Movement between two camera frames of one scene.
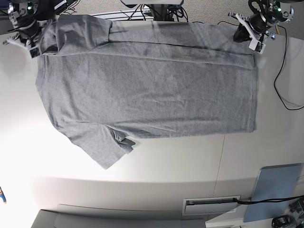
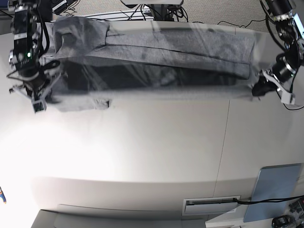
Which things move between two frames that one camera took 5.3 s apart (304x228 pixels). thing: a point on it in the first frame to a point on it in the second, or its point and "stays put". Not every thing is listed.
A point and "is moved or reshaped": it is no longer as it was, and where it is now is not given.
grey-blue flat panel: (274, 182) stays put
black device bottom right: (283, 221) stays put
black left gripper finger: (241, 34) to (262, 87)
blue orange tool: (2, 195) stays put
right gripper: (30, 32) to (37, 81)
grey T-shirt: (109, 83) is moved or reshaped
